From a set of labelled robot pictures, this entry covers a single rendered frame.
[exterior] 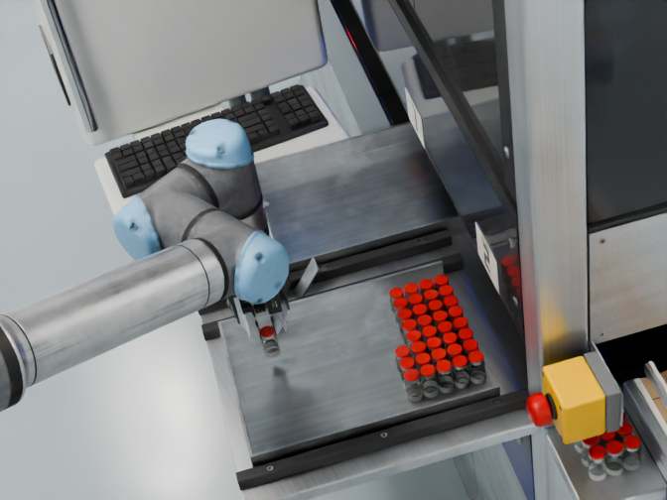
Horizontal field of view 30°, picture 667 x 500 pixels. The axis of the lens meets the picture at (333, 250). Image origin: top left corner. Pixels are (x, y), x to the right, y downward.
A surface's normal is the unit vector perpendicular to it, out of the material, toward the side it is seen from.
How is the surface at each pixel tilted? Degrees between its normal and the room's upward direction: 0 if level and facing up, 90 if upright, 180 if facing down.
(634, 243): 90
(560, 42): 90
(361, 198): 0
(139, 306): 67
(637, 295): 90
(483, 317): 0
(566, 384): 0
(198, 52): 90
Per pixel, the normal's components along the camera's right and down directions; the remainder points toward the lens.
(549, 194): 0.24, 0.63
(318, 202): -0.15, -0.73
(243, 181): 0.72, 0.38
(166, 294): 0.69, -0.02
